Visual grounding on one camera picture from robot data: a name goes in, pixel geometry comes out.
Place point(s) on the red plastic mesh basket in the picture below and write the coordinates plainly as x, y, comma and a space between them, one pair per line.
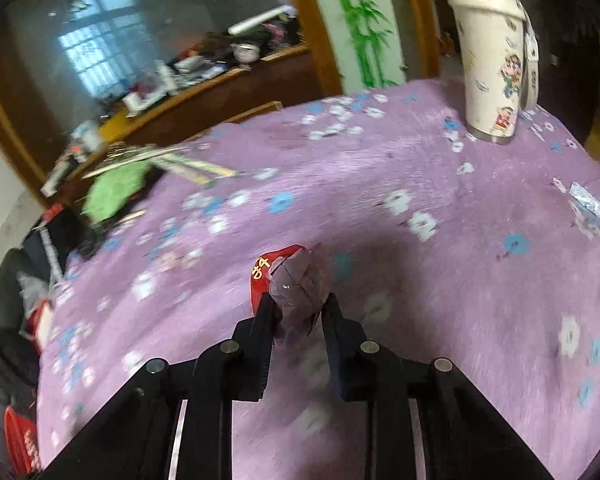
21, 442

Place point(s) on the red framed white board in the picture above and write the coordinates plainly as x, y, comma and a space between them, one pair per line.
40, 324

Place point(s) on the white cartoon tumbler cup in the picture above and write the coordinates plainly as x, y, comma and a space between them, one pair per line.
500, 56

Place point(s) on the black small pouch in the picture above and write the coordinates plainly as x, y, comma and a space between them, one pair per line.
90, 244

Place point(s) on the bundle of chopsticks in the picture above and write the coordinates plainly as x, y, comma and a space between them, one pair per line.
171, 160

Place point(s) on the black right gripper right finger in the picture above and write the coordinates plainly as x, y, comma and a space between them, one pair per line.
364, 371

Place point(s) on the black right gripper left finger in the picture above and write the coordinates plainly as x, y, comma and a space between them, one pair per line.
235, 369

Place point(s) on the red pink wrapper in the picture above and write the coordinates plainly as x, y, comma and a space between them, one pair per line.
299, 281

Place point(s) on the purple floral tablecloth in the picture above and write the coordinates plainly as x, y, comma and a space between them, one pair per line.
442, 245

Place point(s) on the small foil wrapper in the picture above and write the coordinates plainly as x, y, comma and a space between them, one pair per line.
584, 198

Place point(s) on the wooden brick pattern counter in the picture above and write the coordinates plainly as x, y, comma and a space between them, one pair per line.
288, 77

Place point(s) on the green cloth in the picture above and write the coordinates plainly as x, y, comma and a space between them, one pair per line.
111, 190

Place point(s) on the black leather sofa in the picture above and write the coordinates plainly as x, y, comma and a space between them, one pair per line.
19, 368

